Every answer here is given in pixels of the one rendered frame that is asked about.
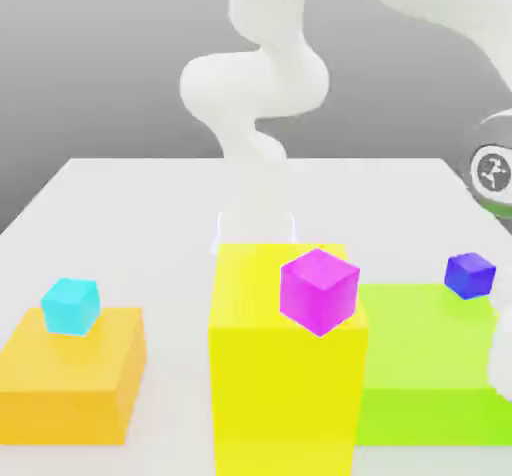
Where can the large green box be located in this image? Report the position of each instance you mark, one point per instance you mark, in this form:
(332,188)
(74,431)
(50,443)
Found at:
(420,344)

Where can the small blue cube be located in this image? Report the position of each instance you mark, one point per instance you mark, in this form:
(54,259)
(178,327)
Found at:
(470,276)

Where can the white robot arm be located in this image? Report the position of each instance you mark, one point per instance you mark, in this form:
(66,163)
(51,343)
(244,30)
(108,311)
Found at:
(264,84)

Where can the small cyan cube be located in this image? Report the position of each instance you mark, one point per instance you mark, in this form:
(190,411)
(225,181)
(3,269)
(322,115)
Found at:
(70,308)

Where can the small magenta cube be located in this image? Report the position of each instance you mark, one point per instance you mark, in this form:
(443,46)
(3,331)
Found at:
(318,292)

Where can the large yellow box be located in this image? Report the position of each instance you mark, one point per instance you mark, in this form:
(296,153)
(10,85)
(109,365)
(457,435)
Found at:
(280,384)

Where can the large orange box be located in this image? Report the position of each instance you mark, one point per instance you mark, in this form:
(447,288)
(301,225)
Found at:
(60,396)

